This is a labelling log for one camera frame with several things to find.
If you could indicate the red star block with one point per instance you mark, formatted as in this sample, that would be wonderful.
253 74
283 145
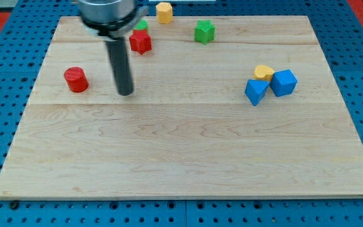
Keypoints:
140 41

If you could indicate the green star block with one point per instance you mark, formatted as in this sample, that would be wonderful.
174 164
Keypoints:
204 31

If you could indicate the wooden board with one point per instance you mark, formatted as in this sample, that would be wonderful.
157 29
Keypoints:
188 131

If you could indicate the blue triangle block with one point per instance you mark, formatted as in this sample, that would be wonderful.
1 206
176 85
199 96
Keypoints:
256 90

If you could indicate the yellow heart block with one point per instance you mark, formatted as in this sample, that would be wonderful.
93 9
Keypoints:
263 73

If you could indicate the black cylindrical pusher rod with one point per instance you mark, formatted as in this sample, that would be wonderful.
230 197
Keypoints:
119 60

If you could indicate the green round block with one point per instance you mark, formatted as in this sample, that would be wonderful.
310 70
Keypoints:
141 25

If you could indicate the yellow hexagon block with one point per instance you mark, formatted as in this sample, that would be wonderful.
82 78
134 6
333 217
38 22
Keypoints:
164 12

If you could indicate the blue cube block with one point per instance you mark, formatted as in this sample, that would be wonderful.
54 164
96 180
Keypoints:
283 83

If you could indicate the red cylinder block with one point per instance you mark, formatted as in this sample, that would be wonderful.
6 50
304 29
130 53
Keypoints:
76 79

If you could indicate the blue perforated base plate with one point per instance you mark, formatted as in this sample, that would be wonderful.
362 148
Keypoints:
24 41

